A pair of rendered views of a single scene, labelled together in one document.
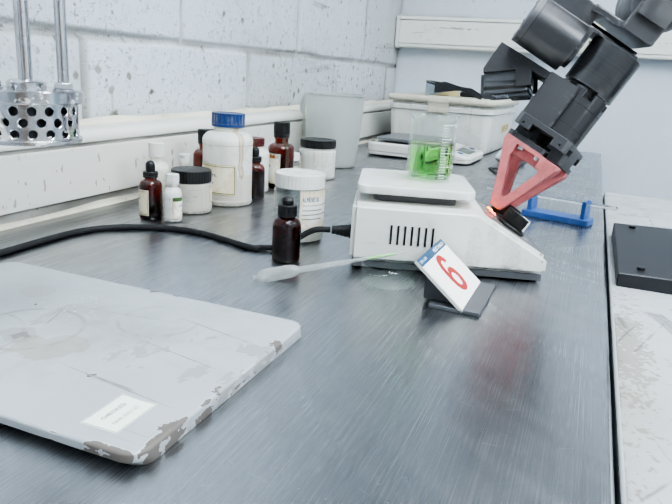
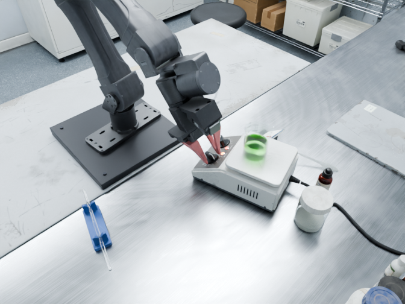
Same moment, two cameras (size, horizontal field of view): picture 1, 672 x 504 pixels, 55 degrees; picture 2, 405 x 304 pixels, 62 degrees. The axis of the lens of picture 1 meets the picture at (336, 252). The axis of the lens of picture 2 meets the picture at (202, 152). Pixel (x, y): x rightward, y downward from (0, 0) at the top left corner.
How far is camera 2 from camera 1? 1.24 m
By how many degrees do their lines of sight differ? 114
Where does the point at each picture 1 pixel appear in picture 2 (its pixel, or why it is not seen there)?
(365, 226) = not seen: hidden behind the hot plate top
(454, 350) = (283, 117)
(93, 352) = (383, 128)
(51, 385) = (387, 118)
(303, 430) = (331, 103)
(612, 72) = not seen: hidden behind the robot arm
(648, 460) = (269, 85)
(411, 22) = not seen: outside the picture
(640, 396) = (251, 96)
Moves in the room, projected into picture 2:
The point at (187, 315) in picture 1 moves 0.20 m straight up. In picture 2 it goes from (361, 140) to (394, 70)
